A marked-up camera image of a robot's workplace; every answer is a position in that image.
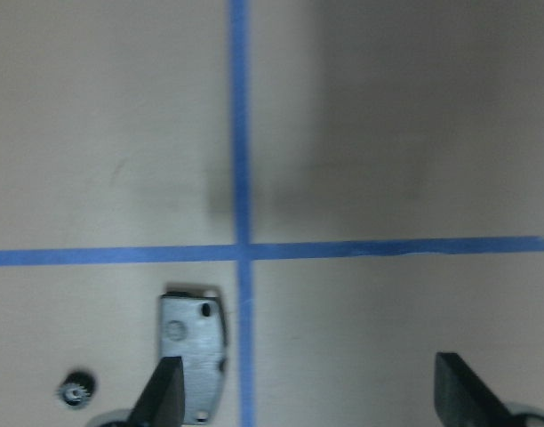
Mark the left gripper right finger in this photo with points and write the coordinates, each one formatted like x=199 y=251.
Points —
x=461 y=398

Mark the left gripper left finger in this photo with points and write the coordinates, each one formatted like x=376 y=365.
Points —
x=161 y=403

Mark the black bearing gear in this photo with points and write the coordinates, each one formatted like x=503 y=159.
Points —
x=77 y=389

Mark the black brake pad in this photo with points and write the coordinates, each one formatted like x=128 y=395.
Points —
x=193 y=326

